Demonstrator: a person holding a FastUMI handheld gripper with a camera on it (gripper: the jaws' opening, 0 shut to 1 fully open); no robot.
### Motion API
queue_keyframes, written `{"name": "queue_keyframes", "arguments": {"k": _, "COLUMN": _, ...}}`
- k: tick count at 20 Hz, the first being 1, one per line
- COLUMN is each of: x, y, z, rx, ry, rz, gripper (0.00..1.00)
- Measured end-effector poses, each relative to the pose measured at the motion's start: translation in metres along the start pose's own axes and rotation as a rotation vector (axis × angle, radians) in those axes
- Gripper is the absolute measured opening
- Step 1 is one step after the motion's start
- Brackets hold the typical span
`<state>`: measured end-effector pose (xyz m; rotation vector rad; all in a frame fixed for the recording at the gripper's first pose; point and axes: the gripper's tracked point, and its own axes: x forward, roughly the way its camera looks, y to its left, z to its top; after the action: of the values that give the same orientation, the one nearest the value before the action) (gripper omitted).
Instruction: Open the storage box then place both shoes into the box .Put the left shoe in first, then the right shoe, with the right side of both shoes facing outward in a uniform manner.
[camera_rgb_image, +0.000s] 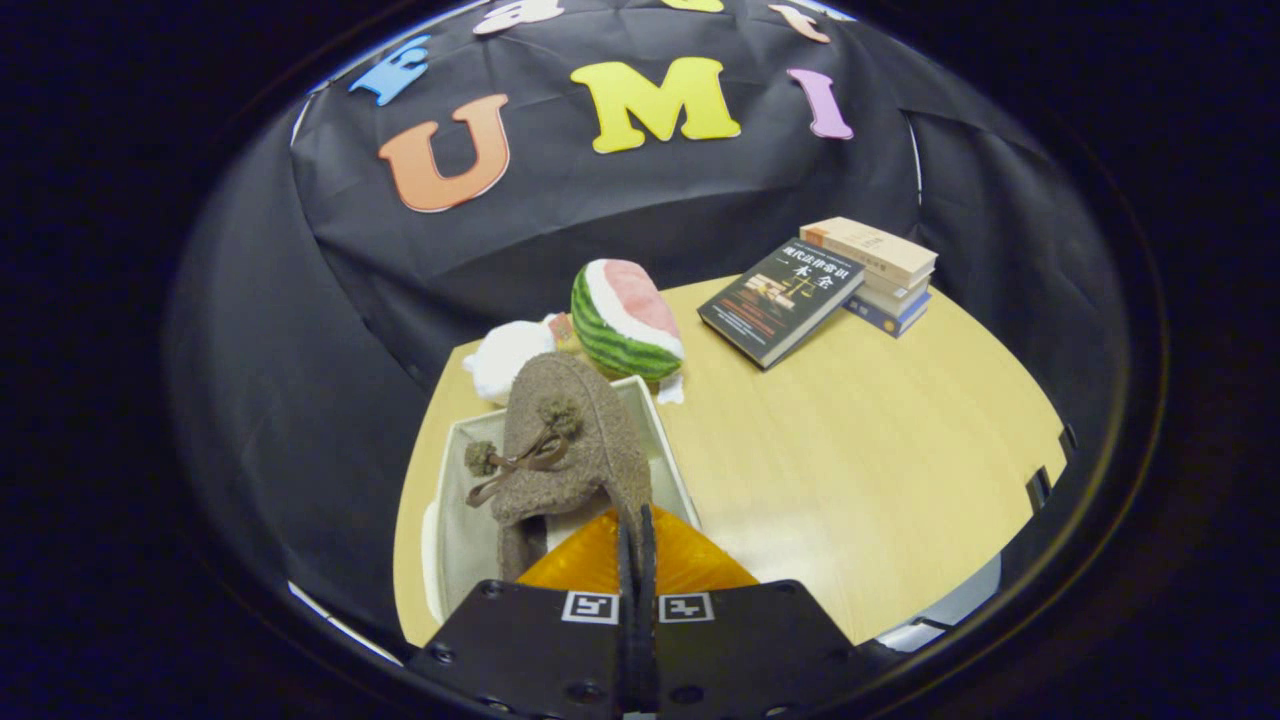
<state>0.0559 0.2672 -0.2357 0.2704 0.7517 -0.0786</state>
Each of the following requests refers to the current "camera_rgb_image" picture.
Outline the beige fabric storage box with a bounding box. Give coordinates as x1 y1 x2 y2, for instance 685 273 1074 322
419 374 702 627

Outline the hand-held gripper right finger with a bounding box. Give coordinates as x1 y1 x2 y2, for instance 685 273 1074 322
640 504 870 719

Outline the blue book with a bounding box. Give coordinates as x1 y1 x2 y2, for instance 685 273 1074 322
842 290 934 339

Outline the brown fuzzy shoe with bow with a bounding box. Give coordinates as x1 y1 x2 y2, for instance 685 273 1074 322
464 350 655 583

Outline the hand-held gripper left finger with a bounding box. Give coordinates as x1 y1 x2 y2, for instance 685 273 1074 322
408 512 642 718

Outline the beige book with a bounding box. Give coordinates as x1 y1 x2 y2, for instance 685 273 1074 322
799 216 939 288

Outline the watermelon slice plush toy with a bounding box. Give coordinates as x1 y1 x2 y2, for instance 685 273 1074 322
569 258 688 407

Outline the black hardcover book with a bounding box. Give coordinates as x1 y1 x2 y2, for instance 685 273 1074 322
696 237 867 372

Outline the pale book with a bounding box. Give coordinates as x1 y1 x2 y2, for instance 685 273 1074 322
854 267 937 317

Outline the white plush toy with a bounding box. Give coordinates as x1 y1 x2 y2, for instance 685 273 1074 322
461 319 559 407

